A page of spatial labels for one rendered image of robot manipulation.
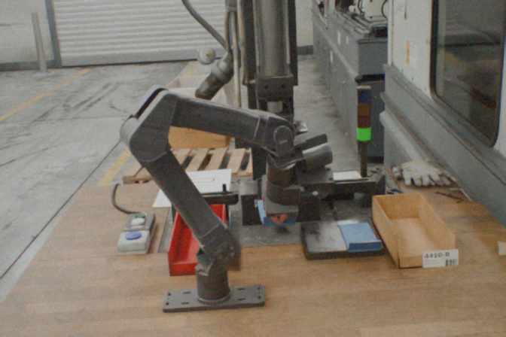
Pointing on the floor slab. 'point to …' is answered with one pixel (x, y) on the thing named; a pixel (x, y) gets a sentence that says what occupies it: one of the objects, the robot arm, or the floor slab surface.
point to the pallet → (202, 159)
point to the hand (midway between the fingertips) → (278, 219)
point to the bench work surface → (480, 306)
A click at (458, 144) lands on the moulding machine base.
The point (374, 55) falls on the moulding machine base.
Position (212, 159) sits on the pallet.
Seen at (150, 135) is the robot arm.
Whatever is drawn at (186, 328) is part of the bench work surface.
